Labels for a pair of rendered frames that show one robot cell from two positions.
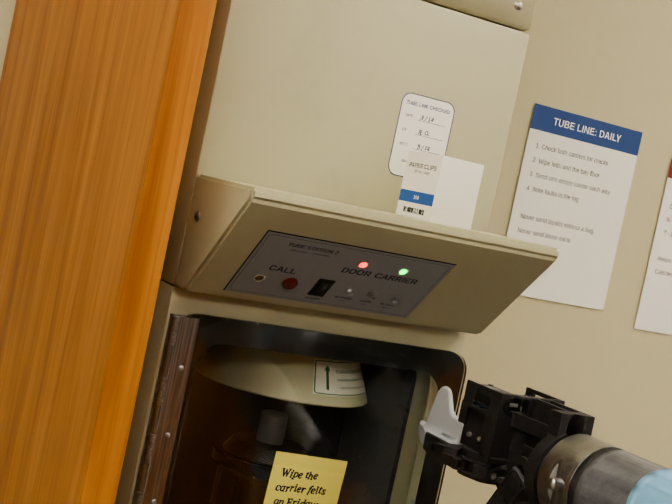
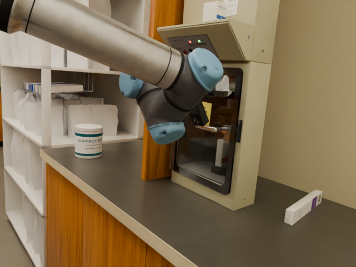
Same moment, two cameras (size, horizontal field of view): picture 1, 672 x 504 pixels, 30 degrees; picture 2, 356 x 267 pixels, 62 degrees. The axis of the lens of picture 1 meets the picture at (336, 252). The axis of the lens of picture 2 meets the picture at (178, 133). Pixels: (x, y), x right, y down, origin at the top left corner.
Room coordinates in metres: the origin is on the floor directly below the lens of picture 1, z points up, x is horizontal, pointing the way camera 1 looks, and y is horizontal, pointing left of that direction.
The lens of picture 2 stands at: (0.89, -0.99, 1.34)
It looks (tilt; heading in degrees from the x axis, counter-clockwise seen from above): 10 degrees down; 79
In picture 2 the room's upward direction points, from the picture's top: 4 degrees clockwise
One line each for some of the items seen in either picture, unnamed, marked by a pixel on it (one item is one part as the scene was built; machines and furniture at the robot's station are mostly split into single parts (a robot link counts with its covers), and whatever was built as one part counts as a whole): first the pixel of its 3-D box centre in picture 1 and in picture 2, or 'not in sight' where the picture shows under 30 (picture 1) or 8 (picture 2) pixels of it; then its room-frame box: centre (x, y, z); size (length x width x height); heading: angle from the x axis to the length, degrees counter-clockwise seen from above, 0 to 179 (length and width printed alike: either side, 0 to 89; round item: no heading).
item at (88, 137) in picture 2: not in sight; (88, 140); (0.73, 0.49, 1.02); 0.13 x 0.13 x 0.15
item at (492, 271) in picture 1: (372, 267); (199, 43); (1.12, -0.03, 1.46); 0.32 x 0.11 x 0.10; 120
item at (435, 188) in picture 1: (439, 189); (214, 14); (1.14, -0.08, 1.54); 0.05 x 0.05 x 0.06; 37
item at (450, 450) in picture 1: (459, 452); not in sight; (1.12, -0.15, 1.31); 0.09 x 0.05 x 0.02; 30
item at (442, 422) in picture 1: (441, 417); not in sight; (1.16, -0.13, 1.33); 0.09 x 0.03 x 0.06; 30
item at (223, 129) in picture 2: not in sight; (211, 127); (1.16, -0.09, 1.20); 0.10 x 0.05 x 0.03; 118
